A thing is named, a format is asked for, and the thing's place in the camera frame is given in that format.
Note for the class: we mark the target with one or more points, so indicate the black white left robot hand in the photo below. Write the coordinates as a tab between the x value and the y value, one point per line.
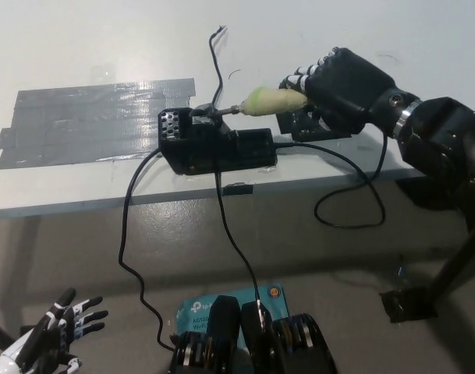
38	339

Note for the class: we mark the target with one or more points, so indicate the teal TP-Link box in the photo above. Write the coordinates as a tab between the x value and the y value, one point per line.
194	311

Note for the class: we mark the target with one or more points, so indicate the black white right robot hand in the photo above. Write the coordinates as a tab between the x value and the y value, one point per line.
346	85

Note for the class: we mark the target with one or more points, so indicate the black printed holder plate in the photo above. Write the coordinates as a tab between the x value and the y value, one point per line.
311	132

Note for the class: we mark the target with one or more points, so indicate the black table bracket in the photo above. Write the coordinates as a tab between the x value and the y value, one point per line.
428	198

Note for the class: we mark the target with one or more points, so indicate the black table leg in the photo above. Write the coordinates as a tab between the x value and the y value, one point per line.
455	269

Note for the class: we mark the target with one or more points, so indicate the black soldering station base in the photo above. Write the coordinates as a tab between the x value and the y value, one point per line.
221	152

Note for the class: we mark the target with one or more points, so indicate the grey duct tape patch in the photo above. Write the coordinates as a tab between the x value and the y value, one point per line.
85	121

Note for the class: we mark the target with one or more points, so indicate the black robot torso blocks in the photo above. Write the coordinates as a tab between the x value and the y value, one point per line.
227	331

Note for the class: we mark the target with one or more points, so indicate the small black tape strip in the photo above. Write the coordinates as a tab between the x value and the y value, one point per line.
239	189

